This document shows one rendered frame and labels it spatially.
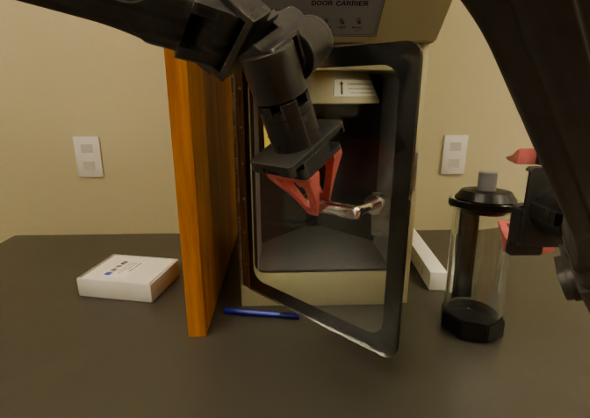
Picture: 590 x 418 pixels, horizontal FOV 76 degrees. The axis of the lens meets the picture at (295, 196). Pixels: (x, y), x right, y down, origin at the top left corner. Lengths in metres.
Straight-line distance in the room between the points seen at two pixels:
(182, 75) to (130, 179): 0.66
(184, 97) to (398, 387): 0.50
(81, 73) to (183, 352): 0.81
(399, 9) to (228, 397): 0.59
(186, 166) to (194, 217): 0.08
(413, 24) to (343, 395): 0.54
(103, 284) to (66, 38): 0.67
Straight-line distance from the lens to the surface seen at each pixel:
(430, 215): 1.22
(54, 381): 0.69
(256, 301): 0.75
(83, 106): 1.20
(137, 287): 0.81
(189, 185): 0.59
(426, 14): 0.63
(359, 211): 0.44
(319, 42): 0.44
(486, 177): 0.67
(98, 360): 0.70
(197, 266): 0.63
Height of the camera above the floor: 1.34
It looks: 15 degrees down
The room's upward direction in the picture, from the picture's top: straight up
